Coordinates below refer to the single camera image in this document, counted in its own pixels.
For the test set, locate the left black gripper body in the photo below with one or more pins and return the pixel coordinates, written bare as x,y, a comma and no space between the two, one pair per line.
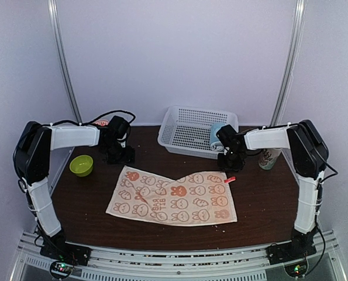
116,153

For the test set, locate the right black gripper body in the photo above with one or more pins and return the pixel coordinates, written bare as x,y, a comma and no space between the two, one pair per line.
232,162

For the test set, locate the blue patterned towel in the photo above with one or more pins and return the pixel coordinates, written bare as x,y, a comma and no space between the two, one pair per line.
214,142

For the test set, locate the orange bunny towel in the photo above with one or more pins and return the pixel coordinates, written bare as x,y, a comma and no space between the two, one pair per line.
198,199

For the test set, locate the white plastic basket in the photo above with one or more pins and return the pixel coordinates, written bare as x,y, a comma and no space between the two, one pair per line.
191,131

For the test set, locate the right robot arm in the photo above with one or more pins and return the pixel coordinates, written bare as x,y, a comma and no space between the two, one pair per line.
309,154

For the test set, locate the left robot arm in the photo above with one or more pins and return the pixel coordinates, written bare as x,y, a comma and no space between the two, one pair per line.
31,161

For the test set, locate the red patterned bowl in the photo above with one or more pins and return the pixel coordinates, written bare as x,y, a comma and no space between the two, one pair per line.
101,122

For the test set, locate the small green bowl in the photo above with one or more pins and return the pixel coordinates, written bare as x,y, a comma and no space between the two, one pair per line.
82,165

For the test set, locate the beige mug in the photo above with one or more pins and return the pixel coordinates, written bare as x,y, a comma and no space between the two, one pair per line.
268,158

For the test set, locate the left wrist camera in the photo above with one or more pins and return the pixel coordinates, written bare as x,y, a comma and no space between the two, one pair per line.
118,130

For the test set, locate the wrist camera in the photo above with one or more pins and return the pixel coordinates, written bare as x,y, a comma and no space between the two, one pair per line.
226,135
118,130

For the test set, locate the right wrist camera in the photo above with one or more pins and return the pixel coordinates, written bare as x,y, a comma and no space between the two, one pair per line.
226,135

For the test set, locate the aluminium front rail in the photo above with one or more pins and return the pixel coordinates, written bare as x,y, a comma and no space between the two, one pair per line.
246,263

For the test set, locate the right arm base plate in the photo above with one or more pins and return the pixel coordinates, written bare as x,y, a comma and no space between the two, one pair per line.
290,256

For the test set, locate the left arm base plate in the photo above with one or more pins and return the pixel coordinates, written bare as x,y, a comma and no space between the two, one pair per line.
64,263

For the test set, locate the left aluminium frame post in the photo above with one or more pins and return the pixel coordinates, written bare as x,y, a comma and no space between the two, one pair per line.
55,22

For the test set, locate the aluminium frame post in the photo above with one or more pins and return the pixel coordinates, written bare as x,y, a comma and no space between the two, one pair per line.
55,22
293,52

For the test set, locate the right aluminium frame post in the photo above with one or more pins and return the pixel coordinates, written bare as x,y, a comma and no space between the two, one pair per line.
293,52

